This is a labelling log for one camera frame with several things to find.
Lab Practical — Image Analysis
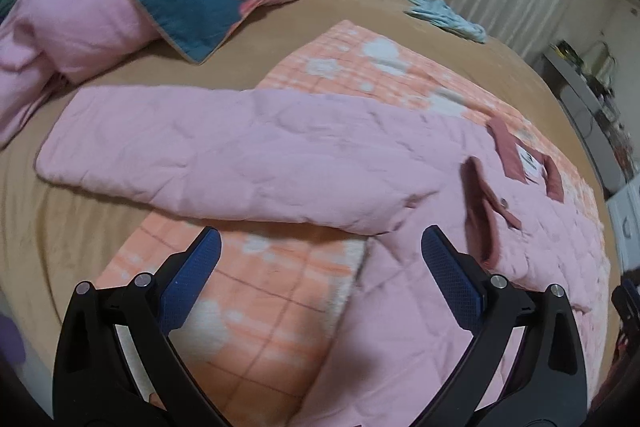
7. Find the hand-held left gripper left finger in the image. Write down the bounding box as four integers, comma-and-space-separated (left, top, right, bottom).
52, 227, 231, 427

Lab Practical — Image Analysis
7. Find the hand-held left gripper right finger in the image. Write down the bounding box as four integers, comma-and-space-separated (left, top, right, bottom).
410, 226, 587, 427

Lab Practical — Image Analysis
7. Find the pink quilted jacket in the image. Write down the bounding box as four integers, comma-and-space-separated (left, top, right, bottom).
35, 87, 611, 427

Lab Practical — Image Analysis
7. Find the orange checked blanket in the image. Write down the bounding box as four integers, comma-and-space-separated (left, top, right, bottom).
95, 19, 608, 427

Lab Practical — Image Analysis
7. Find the white drawer cabinet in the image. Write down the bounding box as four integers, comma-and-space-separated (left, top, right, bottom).
606, 177, 640, 270

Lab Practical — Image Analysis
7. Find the grey dresser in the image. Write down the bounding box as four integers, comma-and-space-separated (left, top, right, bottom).
542, 42, 640, 198

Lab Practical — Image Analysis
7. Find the clutter of small dresser things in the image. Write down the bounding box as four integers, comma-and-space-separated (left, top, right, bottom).
555, 39, 640, 148

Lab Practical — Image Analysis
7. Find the light blue cloth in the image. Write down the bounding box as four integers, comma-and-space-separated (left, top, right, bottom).
385, 0, 488, 44

